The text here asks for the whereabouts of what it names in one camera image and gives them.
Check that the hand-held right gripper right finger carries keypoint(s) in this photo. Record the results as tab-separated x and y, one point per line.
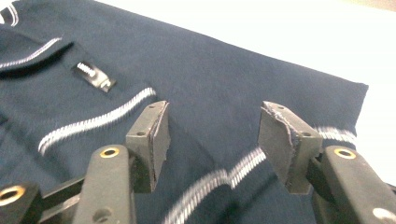
283	140

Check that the navy knitted vest white trim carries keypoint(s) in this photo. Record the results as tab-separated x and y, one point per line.
218	77

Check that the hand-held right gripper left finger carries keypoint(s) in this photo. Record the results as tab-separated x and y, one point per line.
146	146

